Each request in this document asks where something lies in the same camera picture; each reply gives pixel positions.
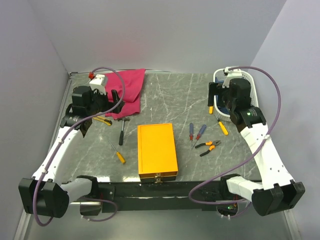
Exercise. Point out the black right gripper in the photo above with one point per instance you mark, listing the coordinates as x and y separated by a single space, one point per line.
214 88

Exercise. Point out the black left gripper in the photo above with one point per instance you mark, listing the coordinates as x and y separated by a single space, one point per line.
108 105

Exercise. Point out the yellow utility knife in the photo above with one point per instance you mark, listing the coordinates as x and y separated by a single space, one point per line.
103 120

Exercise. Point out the blue screwdriver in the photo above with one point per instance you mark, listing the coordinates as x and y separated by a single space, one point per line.
200 133
191 134

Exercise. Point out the yellow screwdriver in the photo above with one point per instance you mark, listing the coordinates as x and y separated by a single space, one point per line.
222 126
119 155
211 109

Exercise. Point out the orange drawer toolbox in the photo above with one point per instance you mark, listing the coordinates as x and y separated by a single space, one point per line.
156 153

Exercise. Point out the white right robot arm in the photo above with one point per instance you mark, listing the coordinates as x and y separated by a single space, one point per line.
278 191

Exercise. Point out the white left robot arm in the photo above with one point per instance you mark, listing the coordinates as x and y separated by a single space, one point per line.
78 123

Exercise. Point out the blue checkered cloth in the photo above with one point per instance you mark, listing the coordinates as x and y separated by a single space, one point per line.
219 80

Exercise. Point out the white plastic basket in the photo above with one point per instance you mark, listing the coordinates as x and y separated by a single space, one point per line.
221 111

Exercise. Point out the magenta cloth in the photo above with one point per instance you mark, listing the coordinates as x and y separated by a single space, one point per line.
133 82

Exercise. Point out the orange black pliers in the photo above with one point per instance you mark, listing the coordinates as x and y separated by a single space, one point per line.
210 144

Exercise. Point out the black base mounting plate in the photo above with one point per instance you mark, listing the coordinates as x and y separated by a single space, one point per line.
136 196

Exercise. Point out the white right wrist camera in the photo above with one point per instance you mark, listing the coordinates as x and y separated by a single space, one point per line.
231 74

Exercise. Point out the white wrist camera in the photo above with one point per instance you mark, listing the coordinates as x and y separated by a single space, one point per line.
98 82
231 74

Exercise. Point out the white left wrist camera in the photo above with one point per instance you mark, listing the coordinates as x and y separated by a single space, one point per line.
98 82

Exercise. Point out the black handled hammer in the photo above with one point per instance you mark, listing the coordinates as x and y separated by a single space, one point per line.
123 120

